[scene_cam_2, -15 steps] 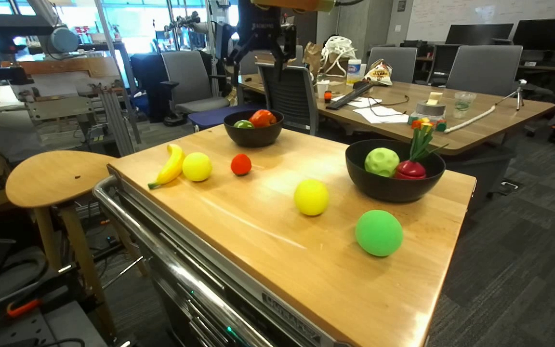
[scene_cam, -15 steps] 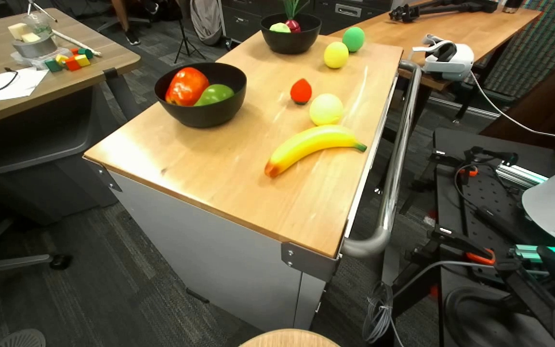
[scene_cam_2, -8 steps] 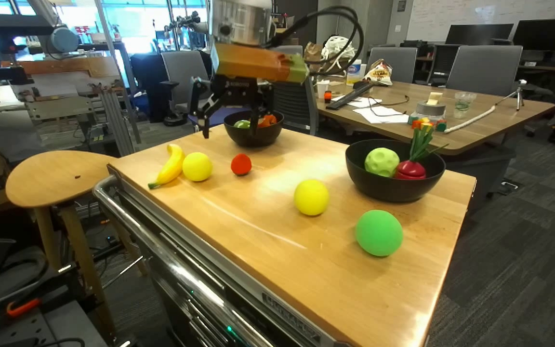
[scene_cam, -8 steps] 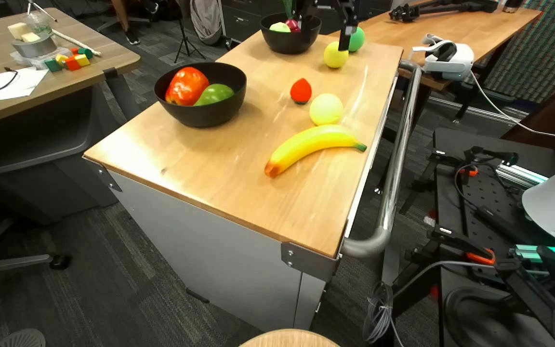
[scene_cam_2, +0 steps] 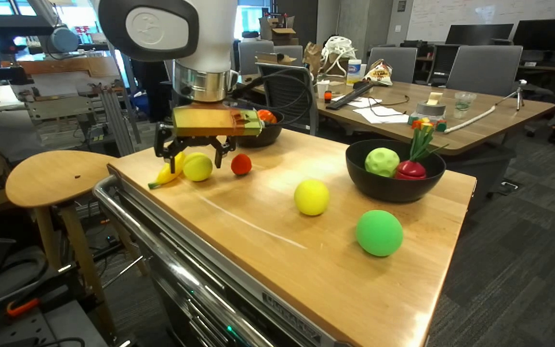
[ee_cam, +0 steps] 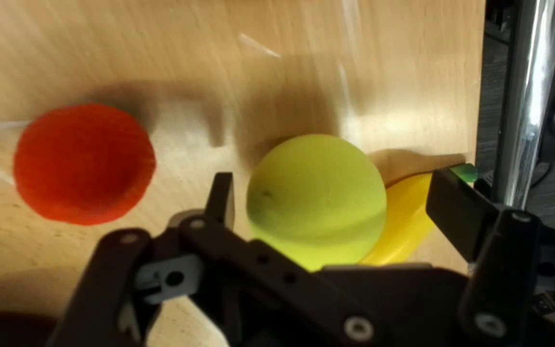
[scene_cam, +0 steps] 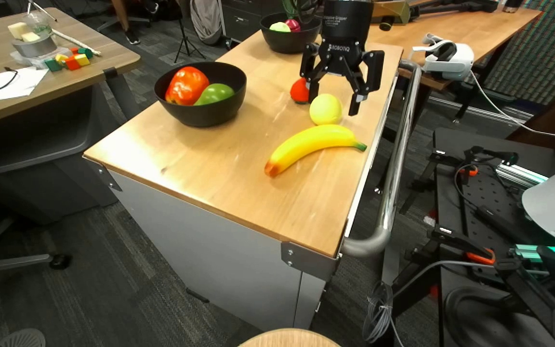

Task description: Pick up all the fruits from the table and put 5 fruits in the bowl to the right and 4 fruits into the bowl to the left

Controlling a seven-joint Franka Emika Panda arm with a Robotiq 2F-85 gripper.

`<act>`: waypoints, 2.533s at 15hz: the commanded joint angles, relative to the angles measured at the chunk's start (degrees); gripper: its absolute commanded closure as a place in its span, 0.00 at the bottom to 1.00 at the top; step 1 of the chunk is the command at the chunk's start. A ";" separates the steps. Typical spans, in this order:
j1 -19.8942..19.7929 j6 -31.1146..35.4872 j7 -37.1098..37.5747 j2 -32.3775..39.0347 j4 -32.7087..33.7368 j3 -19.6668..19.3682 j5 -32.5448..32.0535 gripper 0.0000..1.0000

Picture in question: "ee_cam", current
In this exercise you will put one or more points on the small red strawberry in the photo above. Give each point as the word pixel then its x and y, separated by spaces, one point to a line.
pixel 83 164

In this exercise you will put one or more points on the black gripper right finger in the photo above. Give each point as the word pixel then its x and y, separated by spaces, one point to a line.
pixel 501 245

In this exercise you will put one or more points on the metal cart handle bar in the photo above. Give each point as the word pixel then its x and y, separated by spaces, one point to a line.
pixel 526 95

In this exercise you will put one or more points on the yellow ball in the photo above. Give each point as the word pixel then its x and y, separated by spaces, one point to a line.
pixel 316 199

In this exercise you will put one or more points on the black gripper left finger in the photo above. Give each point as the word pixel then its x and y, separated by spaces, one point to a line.
pixel 131 274

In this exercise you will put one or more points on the yellow banana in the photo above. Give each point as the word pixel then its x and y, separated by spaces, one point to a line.
pixel 407 222

